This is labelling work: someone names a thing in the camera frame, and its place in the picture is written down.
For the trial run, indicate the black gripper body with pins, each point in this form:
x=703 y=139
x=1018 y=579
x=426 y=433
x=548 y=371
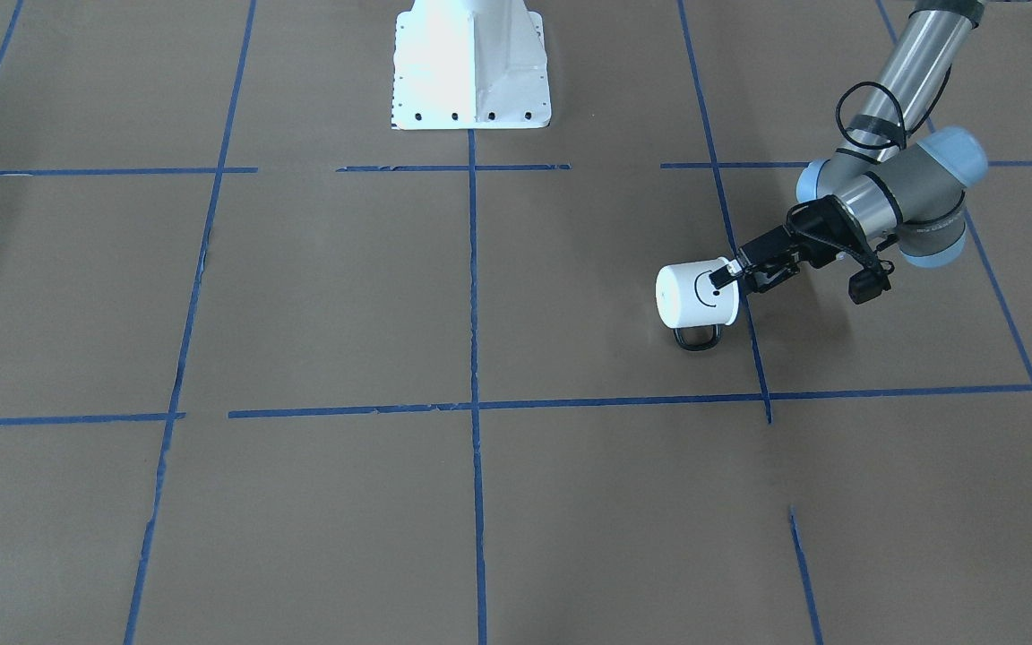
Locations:
x=804 y=245

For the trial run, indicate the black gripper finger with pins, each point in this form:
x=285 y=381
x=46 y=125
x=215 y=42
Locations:
x=773 y=245
x=765 y=276

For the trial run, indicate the white smiley face mug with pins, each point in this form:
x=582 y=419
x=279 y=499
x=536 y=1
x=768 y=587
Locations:
x=700 y=294

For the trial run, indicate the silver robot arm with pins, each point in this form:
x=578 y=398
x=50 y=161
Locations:
x=882 y=187

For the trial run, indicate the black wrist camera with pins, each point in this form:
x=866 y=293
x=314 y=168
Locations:
x=870 y=282

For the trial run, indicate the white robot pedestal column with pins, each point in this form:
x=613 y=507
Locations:
x=470 y=65

